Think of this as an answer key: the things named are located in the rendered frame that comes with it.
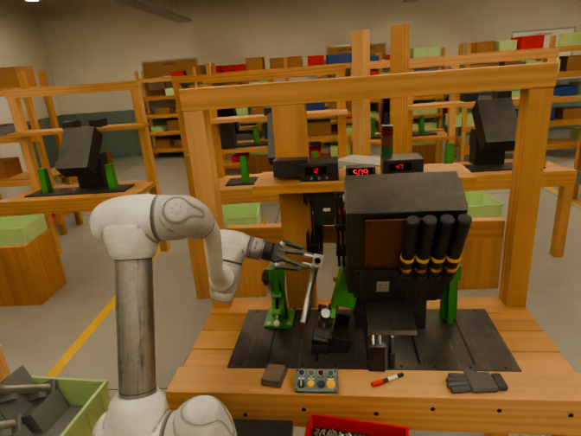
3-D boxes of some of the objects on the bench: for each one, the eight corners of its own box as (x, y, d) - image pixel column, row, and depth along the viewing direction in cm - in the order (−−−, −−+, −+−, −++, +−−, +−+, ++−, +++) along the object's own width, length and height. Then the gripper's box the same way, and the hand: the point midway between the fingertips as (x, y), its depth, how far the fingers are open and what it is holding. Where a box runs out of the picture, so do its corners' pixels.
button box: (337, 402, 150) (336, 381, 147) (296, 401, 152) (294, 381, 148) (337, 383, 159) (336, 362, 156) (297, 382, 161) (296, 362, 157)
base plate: (521, 375, 153) (522, 371, 153) (227, 371, 167) (226, 367, 167) (484, 312, 193) (484, 308, 192) (248, 312, 207) (248, 309, 206)
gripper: (258, 266, 166) (316, 278, 165) (267, 228, 172) (324, 241, 171) (258, 271, 173) (315, 284, 172) (267, 235, 179) (322, 247, 178)
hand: (311, 260), depth 172 cm, fingers closed on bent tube, 3 cm apart
